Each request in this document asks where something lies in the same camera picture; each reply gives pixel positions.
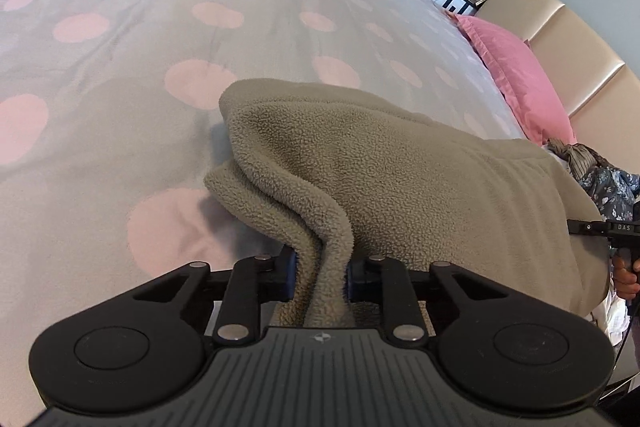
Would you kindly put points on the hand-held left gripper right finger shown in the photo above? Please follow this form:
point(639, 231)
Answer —
point(356, 282)

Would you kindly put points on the beige padded headboard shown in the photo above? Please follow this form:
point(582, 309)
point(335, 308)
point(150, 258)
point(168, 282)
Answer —
point(575, 57)

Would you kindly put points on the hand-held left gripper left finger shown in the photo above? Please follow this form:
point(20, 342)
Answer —
point(290, 279)

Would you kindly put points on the person's right hand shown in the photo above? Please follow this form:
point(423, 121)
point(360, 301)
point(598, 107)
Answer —
point(626, 279)

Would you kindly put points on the beige fleece hoodie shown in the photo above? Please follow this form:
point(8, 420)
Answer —
point(400, 167)

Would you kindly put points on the striped garment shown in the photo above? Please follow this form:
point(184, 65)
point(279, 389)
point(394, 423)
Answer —
point(582, 159)

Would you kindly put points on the bed with pink dotted sheet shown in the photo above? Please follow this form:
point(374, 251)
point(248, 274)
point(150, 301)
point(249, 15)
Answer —
point(125, 57)

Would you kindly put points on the dark floral garment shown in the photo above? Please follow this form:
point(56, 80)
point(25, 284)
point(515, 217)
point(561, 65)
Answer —
point(612, 192)

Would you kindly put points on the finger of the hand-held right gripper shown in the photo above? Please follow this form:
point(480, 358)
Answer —
point(587, 227)

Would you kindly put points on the pink pillow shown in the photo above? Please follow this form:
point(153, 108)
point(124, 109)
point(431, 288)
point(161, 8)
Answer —
point(515, 67)

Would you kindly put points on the white cloth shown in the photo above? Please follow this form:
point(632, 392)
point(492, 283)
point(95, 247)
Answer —
point(612, 314)

